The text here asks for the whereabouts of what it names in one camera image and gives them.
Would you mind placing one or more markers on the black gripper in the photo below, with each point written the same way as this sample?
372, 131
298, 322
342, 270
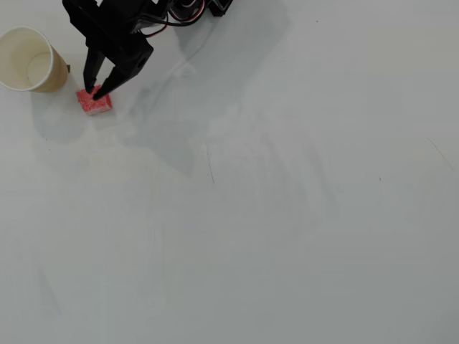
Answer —
123, 54

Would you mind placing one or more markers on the red foam cube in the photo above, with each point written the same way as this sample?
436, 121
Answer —
97, 105

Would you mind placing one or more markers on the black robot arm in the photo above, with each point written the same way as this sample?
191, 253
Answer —
201, 5

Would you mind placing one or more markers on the beige paper cup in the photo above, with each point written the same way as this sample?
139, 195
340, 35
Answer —
21, 57

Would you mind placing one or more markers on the black bar webcam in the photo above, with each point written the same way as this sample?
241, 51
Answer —
104, 25

